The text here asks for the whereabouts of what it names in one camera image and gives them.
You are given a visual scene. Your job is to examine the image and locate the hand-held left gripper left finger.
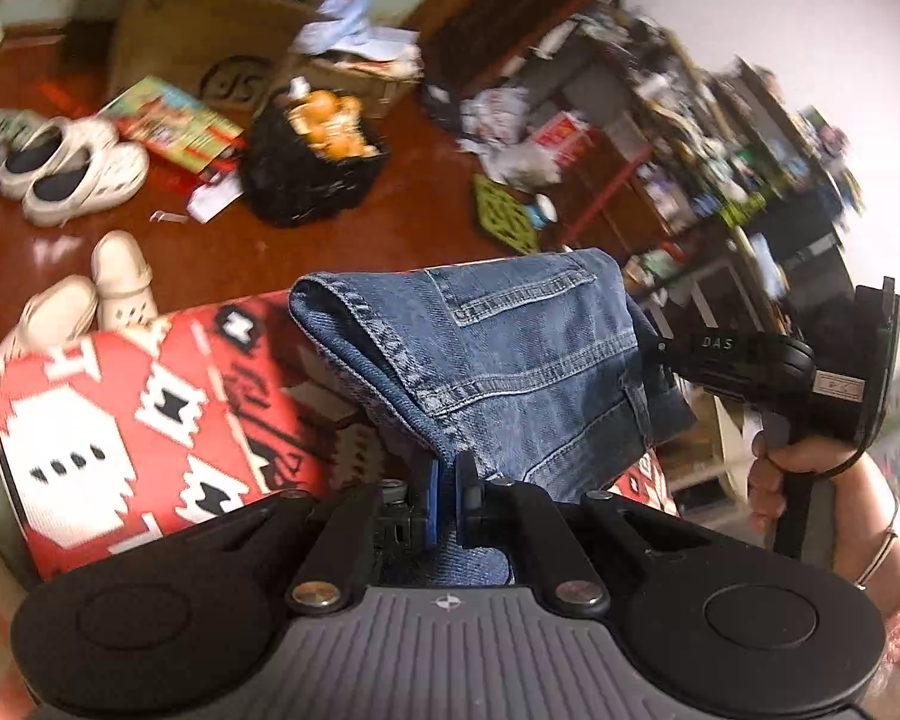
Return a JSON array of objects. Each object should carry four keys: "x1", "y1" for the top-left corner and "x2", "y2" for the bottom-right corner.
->
[{"x1": 193, "y1": 457, "x2": 443, "y2": 614}]

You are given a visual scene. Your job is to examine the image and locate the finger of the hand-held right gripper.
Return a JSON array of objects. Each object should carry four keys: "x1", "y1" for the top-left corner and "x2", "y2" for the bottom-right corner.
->
[{"x1": 640, "y1": 334, "x2": 692, "y2": 380}]

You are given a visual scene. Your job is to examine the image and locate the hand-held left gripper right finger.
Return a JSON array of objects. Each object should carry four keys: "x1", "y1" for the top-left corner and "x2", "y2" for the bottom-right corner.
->
[{"x1": 456, "y1": 450, "x2": 696, "y2": 614}]

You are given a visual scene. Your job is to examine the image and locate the blue jeans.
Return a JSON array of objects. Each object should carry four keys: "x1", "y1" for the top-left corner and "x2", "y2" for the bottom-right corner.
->
[{"x1": 289, "y1": 249, "x2": 696, "y2": 587}]

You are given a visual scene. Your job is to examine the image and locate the pile of crumpled clothes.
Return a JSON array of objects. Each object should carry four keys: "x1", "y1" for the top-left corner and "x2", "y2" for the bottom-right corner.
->
[{"x1": 217, "y1": 0, "x2": 422, "y2": 85}]

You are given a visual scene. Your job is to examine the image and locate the person's right hand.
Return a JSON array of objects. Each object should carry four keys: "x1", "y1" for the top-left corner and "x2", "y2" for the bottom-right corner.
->
[{"x1": 746, "y1": 433, "x2": 884, "y2": 569}]

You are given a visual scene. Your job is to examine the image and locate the cluttered desk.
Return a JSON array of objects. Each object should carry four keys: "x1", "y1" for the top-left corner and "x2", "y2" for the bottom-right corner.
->
[{"x1": 637, "y1": 259, "x2": 770, "y2": 361}]

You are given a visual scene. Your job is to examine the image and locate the beige chair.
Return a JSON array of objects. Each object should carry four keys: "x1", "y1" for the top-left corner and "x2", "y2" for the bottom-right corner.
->
[{"x1": 656, "y1": 390, "x2": 767, "y2": 516}]

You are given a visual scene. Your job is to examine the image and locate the black computer tower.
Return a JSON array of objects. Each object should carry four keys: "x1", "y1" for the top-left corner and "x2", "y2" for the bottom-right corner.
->
[{"x1": 750, "y1": 195, "x2": 850, "y2": 305}]

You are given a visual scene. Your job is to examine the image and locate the wooden drawer cabinet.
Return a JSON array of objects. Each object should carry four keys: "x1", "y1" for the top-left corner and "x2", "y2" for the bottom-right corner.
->
[{"x1": 570, "y1": 131, "x2": 695, "y2": 260}]

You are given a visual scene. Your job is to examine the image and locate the lime green plastic rack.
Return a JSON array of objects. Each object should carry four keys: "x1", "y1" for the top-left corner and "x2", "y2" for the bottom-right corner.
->
[{"x1": 471, "y1": 174, "x2": 542, "y2": 257}]

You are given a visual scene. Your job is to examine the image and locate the grey plastic bag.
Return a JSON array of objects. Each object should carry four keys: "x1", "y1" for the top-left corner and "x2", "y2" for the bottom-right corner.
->
[{"x1": 495, "y1": 141, "x2": 565, "y2": 190}]

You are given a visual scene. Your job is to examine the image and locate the red and white carton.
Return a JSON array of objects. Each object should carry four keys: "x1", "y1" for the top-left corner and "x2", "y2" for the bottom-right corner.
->
[{"x1": 529, "y1": 111, "x2": 591, "y2": 167}]

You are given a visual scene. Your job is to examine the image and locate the cluttered shelf unit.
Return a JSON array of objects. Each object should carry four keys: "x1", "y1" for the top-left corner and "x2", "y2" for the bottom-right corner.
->
[{"x1": 622, "y1": 7, "x2": 871, "y2": 241}]

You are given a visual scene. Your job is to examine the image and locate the white plastic bag red print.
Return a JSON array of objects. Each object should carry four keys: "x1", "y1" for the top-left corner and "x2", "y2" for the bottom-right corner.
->
[{"x1": 457, "y1": 85, "x2": 535, "y2": 160}]

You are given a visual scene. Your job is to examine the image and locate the black bag of oranges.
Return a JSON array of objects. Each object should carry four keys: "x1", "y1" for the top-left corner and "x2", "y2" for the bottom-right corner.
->
[{"x1": 238, "y1": 90, "x2": 389, "y2": 228}]

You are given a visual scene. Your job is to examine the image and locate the red printed blanket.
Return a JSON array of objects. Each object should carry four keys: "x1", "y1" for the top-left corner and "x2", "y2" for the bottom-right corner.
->
[{"x1": 0, "y1": 289, "x2": 680, "y2": 584}]

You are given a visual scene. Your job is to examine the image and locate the white paper sheet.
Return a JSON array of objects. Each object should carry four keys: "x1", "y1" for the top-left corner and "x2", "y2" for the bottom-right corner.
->
[{"x1": 187, "y1": 178, "x2": 246, "y2": 226}]

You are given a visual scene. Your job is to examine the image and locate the dark wooden wardrobe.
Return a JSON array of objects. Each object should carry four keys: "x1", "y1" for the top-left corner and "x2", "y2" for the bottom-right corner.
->
[{"x1": 401, "y1": 0, "x2": 625, "y2": 122}]

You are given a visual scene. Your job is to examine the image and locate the beige clog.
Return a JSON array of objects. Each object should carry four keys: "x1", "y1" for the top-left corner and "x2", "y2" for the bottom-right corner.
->
[
  {"x1": 0, "y1": 275, "x2": 100, "y2": 366},
  {"x1": 90, "y1": 230, "x2": 158, "y2": 332}
]

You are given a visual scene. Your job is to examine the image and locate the pile of oranges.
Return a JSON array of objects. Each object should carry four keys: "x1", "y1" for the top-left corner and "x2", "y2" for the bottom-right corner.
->
[{"x1": 287, "y1": 88, "x2": 385, "y2": 164}]

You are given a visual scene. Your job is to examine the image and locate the colourful booklet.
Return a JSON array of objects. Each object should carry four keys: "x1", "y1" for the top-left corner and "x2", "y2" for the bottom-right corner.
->
[{"x1": 97, "y1": 76, "x2": 246, "y2": 171}]

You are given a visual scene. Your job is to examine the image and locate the white clog dark insole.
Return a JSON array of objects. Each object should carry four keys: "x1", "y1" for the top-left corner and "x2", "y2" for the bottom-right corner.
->
[
  {"x1": 0, "y1": 116, "x2": 119, "y2": 201},
  {"x1": 21, "y1": 142, "x2": 151, "y2": 228}
]

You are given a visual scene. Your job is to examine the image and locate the cardboard box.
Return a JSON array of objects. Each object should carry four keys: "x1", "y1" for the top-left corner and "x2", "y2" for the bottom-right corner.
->
[{"x1": 109, "y1": 0, "x2": 422, "y2": 119}]

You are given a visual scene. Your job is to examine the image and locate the red-handled broom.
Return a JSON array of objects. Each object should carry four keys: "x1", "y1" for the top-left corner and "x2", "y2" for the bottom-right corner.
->
[{"x1": 561, "y1": 146, "x2": 655, "y2": 254}]

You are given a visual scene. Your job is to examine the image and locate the thin bracelet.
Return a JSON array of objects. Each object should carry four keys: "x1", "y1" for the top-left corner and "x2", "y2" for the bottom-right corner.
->
[{"x1": 853, "y1": 491, "x2": 900, "y2": 592}]

